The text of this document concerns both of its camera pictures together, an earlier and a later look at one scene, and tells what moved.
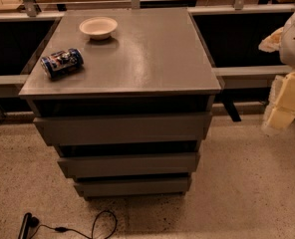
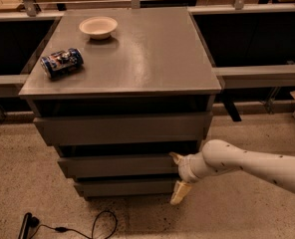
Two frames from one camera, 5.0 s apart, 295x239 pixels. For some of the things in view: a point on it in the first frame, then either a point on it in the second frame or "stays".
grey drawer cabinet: [131, 119] stays
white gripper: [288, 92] → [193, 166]
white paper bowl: [99, 28] stays
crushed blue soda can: [62, 62] stays
